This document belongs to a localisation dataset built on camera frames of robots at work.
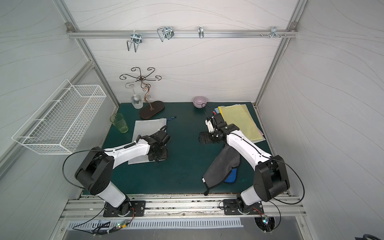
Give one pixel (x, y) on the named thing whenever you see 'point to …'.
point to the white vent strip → (156, 224)
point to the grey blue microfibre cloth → (223, 168)
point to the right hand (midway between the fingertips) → (206, 137)
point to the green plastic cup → (119, 121)
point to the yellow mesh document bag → (239, 115)
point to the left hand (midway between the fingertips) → (163, 157)
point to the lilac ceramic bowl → (199, 102)
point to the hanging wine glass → (137, 101)
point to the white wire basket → (51, 129)
